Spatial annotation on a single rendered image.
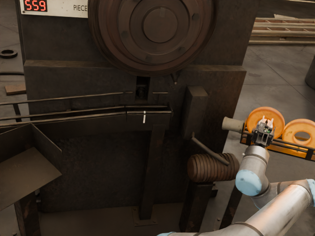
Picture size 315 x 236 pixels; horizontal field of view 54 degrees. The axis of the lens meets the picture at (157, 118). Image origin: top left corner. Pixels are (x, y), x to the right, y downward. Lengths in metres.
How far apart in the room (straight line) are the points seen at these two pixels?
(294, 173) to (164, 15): 1.69
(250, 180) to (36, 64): 0.92
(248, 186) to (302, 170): 1.38
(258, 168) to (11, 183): 0.86
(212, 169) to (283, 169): 1.09
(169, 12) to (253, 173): 0.62
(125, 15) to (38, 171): 0.62
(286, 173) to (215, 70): 1.20
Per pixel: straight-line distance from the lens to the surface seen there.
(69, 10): 1.27
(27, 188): 1.17
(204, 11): 1.19
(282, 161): 2.51
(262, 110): 1.38
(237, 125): 1.42
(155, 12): 1.06
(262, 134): 1.27
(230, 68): 1.48
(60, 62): 1.35
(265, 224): 0.83
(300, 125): 1.39
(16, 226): 1.84
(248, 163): 1.18
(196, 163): 1.41
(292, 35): 5.22
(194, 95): 1.34
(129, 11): 1.05
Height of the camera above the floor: 1.43
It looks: 33 degrees down
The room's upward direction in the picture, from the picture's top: 8 degrees clockwise
